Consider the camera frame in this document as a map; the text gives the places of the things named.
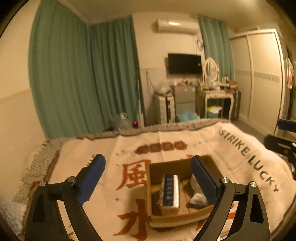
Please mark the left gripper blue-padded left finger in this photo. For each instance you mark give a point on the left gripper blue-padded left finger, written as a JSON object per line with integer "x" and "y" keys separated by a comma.
{"x": 44, "y": 220}

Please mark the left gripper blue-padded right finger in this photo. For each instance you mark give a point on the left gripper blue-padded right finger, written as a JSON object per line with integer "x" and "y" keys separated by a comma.
{"x": 250, "y": 221}

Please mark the light grey cloth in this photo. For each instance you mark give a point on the light grey cloth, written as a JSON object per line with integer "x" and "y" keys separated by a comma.
{"x": 198, "y": 200}

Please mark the checked grey bedsheet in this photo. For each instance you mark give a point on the checked grey bedsheet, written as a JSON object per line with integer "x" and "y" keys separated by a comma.
{"x": 30, "y": 171}

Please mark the white dressing table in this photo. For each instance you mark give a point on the white dressing table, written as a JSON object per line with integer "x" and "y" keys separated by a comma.
{"x": 203, "y": 96}

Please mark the open cardboard box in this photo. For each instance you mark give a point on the open cardboard box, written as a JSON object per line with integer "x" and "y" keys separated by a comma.
{"x": 187, "y": 213}

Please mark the white louvred wardrobe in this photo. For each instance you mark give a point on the white louvred wardrobe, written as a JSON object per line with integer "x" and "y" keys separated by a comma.
{"x": 259, "y": 70}

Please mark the white oval vanity mirror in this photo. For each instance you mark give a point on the white oval vanity mirror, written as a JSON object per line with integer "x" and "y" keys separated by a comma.
{"x": 211, "y": 70}

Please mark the beige woven blanket with lettering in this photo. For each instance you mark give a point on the beige woven blanket with lettering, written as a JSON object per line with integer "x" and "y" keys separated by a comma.
{"x": 117, "y": 208}

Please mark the grey small fridge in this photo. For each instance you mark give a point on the grey small fridge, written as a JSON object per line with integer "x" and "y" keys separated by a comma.
{"x": 185, "y": 103}

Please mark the white small appliance with black stripe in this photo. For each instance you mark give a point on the white small appliance with black stripe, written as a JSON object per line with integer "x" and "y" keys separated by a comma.
{"x": 165, "y": 109}

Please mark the clear water jug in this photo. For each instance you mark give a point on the clear water jug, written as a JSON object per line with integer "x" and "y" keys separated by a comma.
{"x": 121, "y": 122}

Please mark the green curtain right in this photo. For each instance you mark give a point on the green curtain right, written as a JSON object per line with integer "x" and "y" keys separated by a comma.
{"x": 217, "y": 44}

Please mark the green curtain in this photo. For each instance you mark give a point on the green curtain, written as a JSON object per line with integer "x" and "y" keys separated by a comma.
{"x": 217, "y": 44}
{"x": 82, "y": 76}

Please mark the white air conditioner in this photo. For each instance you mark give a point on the white air conditioner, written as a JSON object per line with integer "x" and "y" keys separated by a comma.
{"x": 177, "y": 26}

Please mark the green curtain left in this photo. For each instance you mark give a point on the green curtain left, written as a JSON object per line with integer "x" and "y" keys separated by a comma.
{"x": 82, "y": 76}

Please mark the black wall television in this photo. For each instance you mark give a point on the black wall television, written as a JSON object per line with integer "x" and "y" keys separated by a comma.
{"x": 184, "y": 64}

